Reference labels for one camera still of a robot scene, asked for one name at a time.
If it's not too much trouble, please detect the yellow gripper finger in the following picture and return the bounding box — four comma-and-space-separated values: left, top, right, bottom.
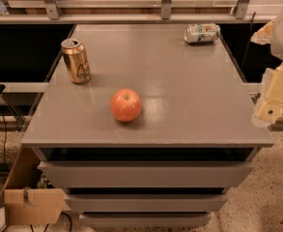
251, 63, 283, 128
250, 20, 274, 45

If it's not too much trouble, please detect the white green 7up can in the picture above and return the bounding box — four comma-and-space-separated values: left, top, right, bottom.
184, 23, 220, 44

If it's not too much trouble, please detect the red apple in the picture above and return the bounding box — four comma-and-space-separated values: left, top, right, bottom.
110, 89, 142, 122

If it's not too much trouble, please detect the gold soda can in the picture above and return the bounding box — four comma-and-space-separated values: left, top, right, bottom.
61, 38, 91, 84

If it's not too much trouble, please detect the grey drawer cabinet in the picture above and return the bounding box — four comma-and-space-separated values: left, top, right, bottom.
22, 24, 273, 226

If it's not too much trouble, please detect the cardboard box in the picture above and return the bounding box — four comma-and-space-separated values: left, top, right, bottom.
2, 148, 65, 225

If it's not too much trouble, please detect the metal shelf frame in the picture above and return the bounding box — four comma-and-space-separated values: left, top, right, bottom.
0, 0, 279, 24

